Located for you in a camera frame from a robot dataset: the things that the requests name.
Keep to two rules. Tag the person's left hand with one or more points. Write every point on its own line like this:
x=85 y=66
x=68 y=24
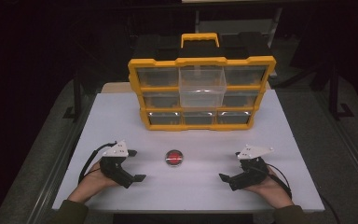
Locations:
x=93 y=182

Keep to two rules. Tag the yellow black drawer organizer cabinet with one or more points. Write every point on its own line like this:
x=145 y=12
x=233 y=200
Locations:
x=199 y=62

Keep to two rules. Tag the red round tin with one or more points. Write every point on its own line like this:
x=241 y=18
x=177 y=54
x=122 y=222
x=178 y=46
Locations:
x=174 y=157

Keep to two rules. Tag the set of clear closed drawers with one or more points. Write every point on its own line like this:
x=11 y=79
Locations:
x=160 y=77

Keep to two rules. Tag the clear plastic drawer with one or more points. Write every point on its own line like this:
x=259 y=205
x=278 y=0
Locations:
x=202 y=90

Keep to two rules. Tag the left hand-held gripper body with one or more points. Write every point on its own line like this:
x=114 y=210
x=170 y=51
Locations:
x=115 y=169

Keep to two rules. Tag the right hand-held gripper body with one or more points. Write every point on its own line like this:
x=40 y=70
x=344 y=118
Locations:
x=251 y=174

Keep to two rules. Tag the dark metal stand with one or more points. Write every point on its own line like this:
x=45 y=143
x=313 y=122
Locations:
x=77 y=96
x=335 y=96

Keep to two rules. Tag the person's right hand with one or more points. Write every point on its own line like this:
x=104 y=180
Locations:
x=273 y=189

